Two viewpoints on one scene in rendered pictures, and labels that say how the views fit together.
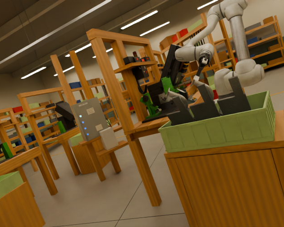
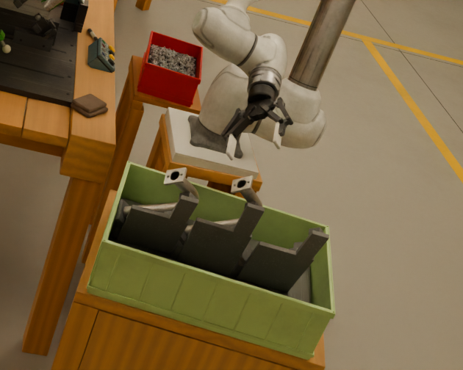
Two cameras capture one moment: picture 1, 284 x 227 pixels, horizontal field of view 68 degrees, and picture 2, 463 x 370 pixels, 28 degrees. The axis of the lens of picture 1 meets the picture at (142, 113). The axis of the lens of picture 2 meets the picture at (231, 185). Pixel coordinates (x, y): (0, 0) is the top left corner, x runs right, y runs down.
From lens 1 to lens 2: 1.48 m
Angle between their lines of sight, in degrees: 48
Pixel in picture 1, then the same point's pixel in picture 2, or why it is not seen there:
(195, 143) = (170, 305)
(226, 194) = not seen: outside the picture
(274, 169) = not seen: outside the picture
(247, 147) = (263, 352)
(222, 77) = (242, 96)
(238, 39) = (325, 36)
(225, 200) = not seen: outside the picture
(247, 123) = (292, 320)
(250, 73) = (301, 128)
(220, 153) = (206, 342)
